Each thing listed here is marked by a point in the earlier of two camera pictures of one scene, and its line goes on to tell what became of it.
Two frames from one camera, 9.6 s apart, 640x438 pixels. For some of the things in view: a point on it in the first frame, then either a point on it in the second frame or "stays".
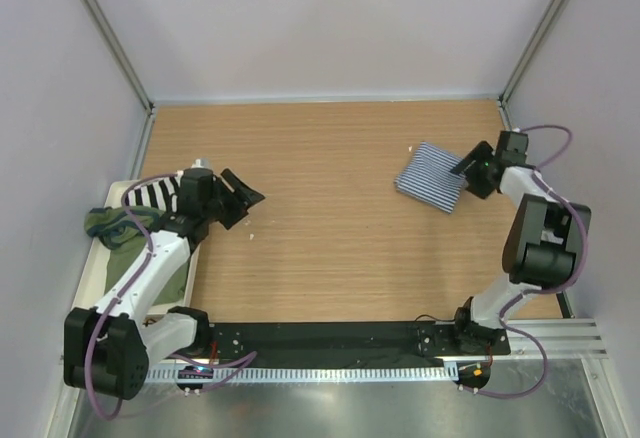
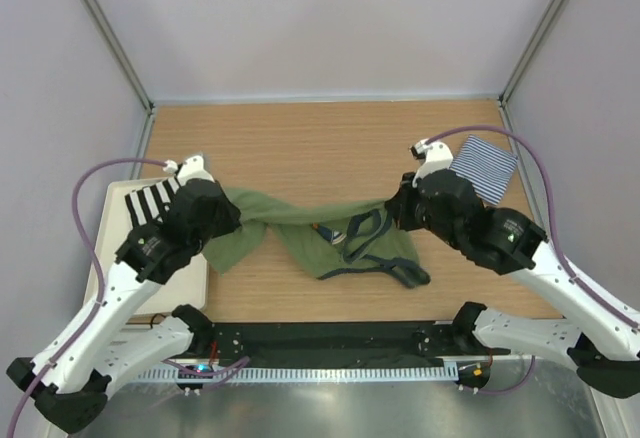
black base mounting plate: x=335 y=343 stays
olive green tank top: x=127 y=244 -> x=336 y=238
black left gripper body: x=222 y=208 stays
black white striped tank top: x=161 y=194 stays
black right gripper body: x=477 y=182 -> x=410 y=215
